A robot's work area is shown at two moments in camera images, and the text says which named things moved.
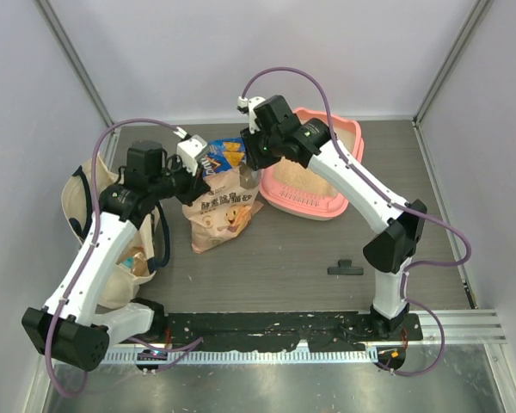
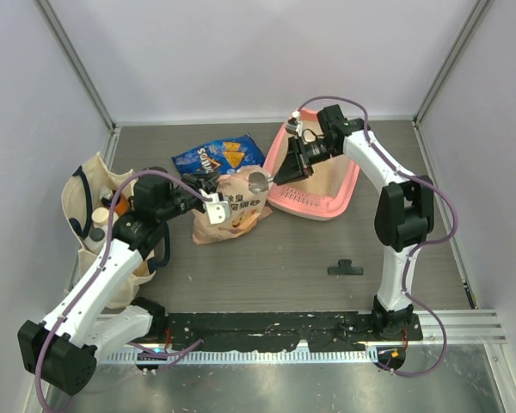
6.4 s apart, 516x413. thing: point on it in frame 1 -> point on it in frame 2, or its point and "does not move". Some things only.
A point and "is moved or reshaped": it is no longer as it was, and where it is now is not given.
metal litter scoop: x=248 y=178 -> x=258 y=182
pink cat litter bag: x=224 y=211 is moved or reshaped
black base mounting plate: x=323 y=331 does not move
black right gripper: x=256 y=162 -> x=291 y=166
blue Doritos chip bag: x=223 y=155 does not move
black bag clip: x=345 y=268 does not move
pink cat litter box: x=292 y=189 does not move
